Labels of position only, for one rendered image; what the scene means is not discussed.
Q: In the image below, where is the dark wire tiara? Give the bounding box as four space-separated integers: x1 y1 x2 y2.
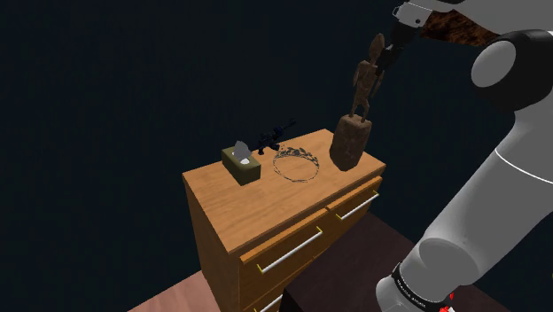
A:
271 145 321 184

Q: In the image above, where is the olive green tissue box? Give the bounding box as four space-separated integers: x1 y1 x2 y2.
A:
221 140 263 187

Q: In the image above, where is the black toy gun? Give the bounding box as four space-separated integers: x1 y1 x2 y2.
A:
256 118 299 156

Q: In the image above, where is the brown wooden figure statue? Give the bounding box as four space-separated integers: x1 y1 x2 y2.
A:
329 33 387 173

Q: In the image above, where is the wooden chest of drawers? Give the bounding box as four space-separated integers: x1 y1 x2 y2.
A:
181 128 387 312

